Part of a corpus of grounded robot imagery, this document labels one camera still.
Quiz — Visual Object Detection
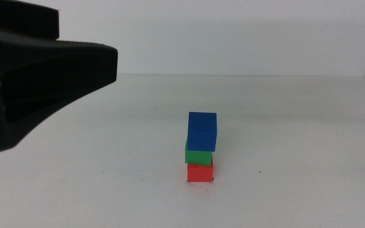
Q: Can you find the blue cube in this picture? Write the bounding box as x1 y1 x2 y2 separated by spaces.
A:
187 111 217 153

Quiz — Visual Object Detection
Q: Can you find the green cube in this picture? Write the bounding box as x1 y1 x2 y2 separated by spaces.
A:
184 140 214 167

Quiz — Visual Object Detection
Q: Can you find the red cube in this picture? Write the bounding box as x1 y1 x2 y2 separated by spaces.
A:
187 160 214 184

